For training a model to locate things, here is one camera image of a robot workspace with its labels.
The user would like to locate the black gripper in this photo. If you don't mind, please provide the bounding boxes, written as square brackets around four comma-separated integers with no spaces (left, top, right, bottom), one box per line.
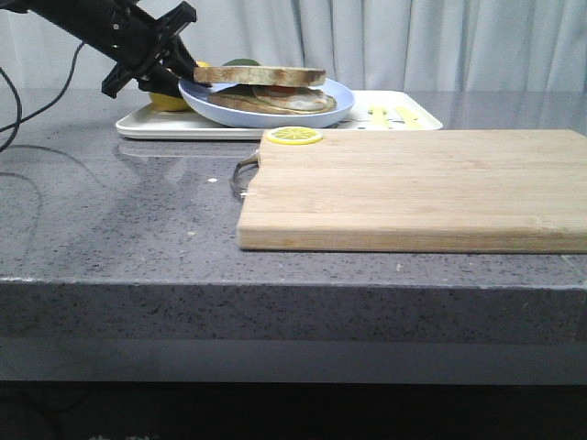
[102,1,212,98]

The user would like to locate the light blue plate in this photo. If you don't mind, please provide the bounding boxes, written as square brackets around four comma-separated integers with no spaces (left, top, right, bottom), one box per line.
[178,79,355,128]

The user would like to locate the bread slice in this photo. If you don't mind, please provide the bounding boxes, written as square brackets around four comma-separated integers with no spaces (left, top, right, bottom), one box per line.
[207,92,337,115]
[194,65,327,87]

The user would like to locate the fried egg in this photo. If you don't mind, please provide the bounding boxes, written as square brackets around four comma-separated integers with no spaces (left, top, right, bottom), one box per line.
[252,85,337,113]

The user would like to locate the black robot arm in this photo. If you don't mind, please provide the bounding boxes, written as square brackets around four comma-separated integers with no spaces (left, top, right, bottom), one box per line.
[1,0,197,98]

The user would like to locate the white tray with bear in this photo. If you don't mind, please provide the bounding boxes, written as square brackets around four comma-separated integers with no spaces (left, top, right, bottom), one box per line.
[116,90,443,140]

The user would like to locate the front yellow lemon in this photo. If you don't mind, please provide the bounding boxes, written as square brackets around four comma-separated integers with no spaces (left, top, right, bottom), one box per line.
[149,92,191,112]

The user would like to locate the green lime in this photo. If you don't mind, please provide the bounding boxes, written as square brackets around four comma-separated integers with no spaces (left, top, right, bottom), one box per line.
[223,58,260,67]

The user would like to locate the lemon slice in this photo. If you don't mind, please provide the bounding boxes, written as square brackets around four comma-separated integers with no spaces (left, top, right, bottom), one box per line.
[265,126,324,145]

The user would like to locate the white curtain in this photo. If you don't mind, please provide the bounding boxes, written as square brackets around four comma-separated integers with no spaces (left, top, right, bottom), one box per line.
[0,0,587,94]

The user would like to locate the yellow plastic fork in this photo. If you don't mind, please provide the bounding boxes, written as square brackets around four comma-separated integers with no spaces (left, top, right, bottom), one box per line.
[368,105,391,130]

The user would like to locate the yellow plastic knife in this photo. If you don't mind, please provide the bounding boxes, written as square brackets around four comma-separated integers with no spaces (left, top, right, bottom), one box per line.
[394,105,423,130]

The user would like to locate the wooden cutting board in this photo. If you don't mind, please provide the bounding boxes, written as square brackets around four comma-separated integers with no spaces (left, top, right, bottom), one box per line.
[238,129,586,253]

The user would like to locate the metal cutting board handle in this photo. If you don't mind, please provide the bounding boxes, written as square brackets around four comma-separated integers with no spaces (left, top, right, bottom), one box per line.
[230,150,260,199]

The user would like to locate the black cable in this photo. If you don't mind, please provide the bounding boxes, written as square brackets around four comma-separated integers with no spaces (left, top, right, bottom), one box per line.
[0,40,88,152]

